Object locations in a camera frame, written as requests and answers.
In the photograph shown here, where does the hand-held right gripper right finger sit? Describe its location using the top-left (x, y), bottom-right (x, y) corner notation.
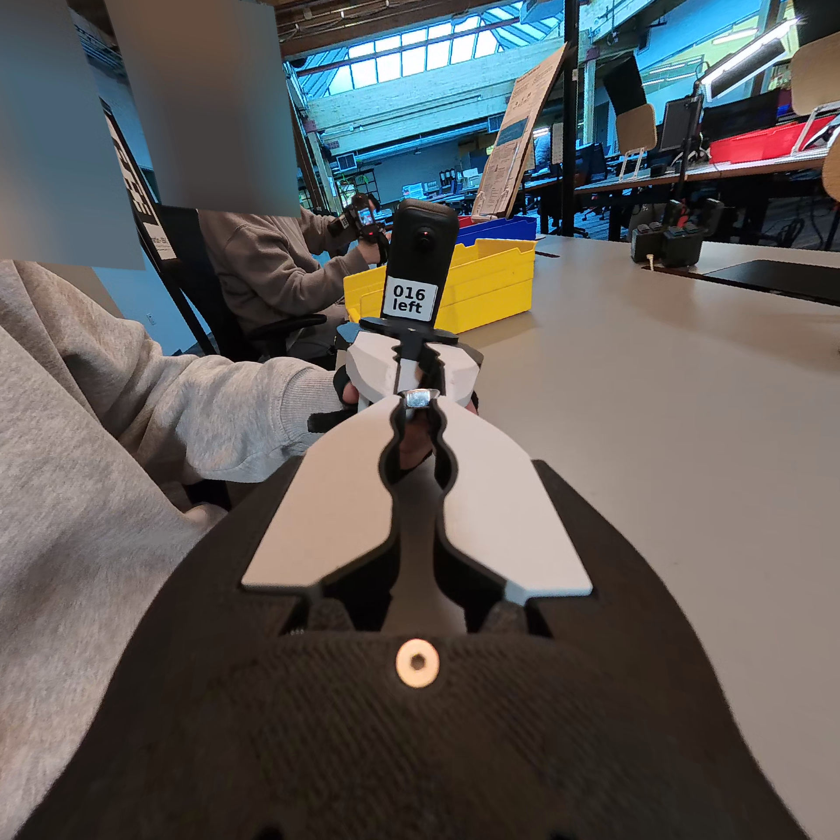
top-left (430, 395), bottom-right (595, 608)

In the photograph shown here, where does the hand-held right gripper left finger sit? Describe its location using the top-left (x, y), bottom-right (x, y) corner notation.
top-left (240, 390), bottom-right (403, 601)

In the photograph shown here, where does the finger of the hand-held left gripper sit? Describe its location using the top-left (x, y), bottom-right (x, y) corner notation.
top-left (345, 332), bottom-right (403, 403)
top-left (441, 343), bottom-right (485, 413)

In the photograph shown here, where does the person's left forearm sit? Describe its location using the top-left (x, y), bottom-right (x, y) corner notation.
top-left (131, 354), bottom-right (345, 492)

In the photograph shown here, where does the black monitor on arm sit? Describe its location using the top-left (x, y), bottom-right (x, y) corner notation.
top-left (658, 95), bottom-right (707, 198)

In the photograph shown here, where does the grey desk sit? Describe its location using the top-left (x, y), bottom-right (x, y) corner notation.
top-left (453, 233), bottom-right (840, 840)

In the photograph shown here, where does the long wooden desk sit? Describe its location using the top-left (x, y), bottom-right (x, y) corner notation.
top-left (573, 147), bottom-right (840, 242)

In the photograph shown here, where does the black desk mat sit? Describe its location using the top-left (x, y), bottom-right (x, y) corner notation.
top-left (699, 259), bottom-right (840, 308)

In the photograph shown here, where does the person's left hand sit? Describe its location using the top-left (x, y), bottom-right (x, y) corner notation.
top-left (333, 367), bottom-right (481, 472)

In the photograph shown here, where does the yellow plastic bin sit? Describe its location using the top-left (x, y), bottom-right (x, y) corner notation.
top-left (343, 238), bottom-right (538, 335)

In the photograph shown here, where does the blue plastic bin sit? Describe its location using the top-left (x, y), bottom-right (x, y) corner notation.
top-left (455, 215), bottom-right (539, 245)

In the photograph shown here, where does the cardboard document stand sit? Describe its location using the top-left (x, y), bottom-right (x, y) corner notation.
top-left (471, 42), bottom-right (571, 219)

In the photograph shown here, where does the black pole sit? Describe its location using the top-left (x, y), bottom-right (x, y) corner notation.
top-left (561, 0), bottom-right (590, 238)

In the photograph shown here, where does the black battery charger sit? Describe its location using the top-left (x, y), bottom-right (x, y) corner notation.
top-left (630, 221), bottom-right (665, 265)
top-left (659, 197), bottom-right (727, 268)

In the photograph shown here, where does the small plywood stand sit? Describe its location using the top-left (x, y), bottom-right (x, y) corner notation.
top-left (616, 101), bottom-right (659, 182)

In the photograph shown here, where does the person's grey sweatshirt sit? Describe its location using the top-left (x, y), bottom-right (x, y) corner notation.
top-left (0, 259), bottom-right (309, 837)

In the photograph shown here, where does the black white marker board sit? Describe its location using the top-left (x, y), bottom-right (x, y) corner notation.
top-left (98, 98), bottom-right (219, 357)

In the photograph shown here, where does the red plastic bin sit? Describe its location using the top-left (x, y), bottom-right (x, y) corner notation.
top-left (709, 121), bottom-right (840, 165)

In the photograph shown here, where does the hanging light bar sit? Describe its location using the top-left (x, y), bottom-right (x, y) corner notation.
top-left (697, 20), bottom-right (802, 101)

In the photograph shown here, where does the large plywood stand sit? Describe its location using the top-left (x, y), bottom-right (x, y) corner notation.
top-left (790, 26), bottom-right (840, 157)

